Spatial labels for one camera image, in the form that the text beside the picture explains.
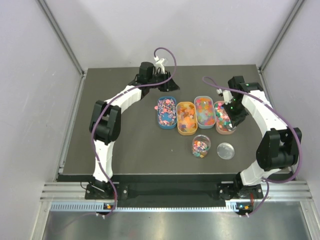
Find yellow tray of popsicle candies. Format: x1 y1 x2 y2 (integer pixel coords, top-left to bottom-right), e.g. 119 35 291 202
176 101 198 136

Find light blue tray of gummies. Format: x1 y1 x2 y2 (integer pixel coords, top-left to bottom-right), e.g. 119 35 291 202
194 96 216 129

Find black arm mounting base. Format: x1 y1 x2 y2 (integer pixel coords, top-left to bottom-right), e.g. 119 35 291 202
84 181 265 201

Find clear plastic jar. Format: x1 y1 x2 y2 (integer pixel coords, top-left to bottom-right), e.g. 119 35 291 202
191 134 211 158

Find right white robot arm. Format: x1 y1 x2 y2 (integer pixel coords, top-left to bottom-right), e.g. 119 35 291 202
221 76 302 198

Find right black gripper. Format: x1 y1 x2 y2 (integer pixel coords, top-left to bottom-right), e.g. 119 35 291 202
221 99 248 128

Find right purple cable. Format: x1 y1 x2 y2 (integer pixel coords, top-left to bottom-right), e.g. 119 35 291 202
201 76 304 218

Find pink tray of star candies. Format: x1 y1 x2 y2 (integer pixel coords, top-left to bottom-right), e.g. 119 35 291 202
213 101 235 135

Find grey slotted cable duct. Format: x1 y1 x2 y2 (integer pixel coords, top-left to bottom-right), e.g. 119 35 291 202
49 201 253 213

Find blue tray of lollipops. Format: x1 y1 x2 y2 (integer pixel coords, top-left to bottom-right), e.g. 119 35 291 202
156 96 177 130

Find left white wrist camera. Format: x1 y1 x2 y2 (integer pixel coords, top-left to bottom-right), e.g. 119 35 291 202
154 56 167 74

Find clear round jar lid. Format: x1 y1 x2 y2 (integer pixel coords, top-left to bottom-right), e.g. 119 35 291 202
216 142 235 160

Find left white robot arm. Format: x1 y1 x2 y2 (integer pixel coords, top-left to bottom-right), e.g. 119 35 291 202
89 62 180 199

